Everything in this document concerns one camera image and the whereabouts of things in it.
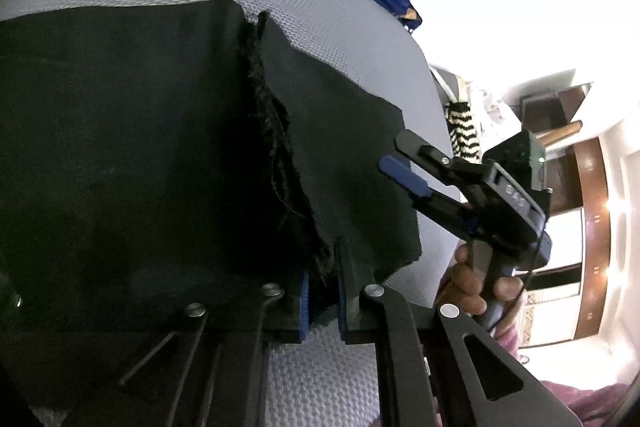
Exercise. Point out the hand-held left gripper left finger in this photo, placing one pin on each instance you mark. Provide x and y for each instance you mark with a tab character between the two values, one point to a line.
303	307

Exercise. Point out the wooden stick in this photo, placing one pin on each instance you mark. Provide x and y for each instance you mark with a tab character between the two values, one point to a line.
562	133

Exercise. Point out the brown wooden door frame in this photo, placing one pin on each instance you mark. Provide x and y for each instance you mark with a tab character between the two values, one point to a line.
592	232

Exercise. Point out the person's purple clothing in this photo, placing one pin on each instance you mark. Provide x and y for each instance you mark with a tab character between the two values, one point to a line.
585	404

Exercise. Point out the black white striped cloth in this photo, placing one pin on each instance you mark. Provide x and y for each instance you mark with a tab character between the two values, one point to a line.
465	132

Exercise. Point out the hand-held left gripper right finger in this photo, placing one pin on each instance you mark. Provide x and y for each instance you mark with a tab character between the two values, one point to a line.
343	312

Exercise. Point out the person's right hand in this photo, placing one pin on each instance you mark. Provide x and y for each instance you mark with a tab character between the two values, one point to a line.
465	282

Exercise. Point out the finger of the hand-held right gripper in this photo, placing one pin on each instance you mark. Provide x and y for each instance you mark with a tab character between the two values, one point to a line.
402	174
425	154

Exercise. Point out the black pants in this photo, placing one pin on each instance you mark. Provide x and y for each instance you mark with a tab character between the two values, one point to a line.
150	147

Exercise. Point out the dark wooden cabinet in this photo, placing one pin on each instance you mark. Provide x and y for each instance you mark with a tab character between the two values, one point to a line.
545	112

